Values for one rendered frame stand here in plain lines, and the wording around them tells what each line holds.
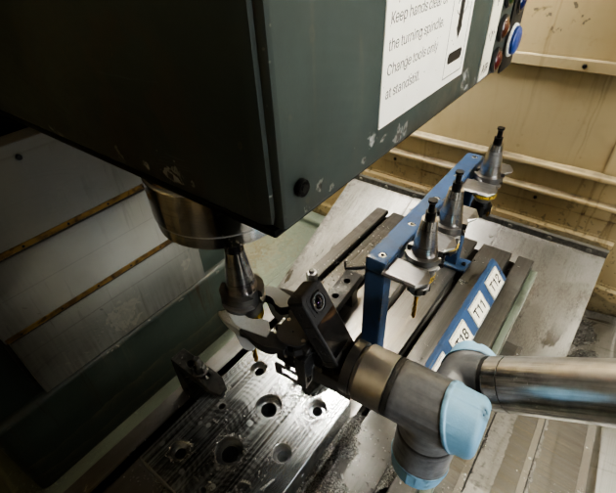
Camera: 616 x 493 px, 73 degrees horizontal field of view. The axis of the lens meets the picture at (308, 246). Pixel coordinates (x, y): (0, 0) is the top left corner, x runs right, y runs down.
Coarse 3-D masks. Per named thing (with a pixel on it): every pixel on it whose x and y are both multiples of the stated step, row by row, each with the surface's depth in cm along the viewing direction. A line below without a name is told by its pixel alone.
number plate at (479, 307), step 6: (480, 294) 99; (474, 300) 97; (480, 300) 99; (474, 306) 97; (480, 306) 98; (486, 306) 100; (468, 312) 95; (474, 312) 96; (480, 312) 98; (486, 312) 99; (474, 318) 96; (480, 318) 97; (480, 324) 97
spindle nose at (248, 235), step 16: (160, 192) 40; (160, 208) 42; (176, 208) 41; (192, 208) 40; (208, 208) 40; (160, 224) 44; (176, 224) 42; (192, 224) 41; (208, 224) 41; (224, 224) 41; (240, 224) 42; (176, 240) 44; (192, 240) 43; (208, 240) 43; (224, 240) 43; (240, 240) 43; (256, 240) 45
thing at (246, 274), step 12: (228, 252) 53; (240, 252) 53; (228, 264) 54; (240, 264) 54; (228, 276) 55; (240, 276) 55; (252, 276) 56; (228, 288) 56; (240, 288) 56; (252, 288) 57
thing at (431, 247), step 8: (424, 224) 66; (432, 224) 65; (424, 232) 66; (432, 232) 66; (416, 240) 69; (424, 240) 67; (432, 240) 67; (416, 248) 69; (424, 248) 68; (432, 248) 68; (424, 256) 69; (432, 256) 69
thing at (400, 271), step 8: (392, 264) 69; (400, 264) 69; (408, 264) 69; (384, 272) 68; (392, 272) 68; (400, 272) 68; (408, 272) 68; (416, 272) 68; (424, 272) 68; (392, 280) 67; (400, 280) 67; (408, 280) 66; (416, 280) 66; (424, 280) 66; (416, 288) 65
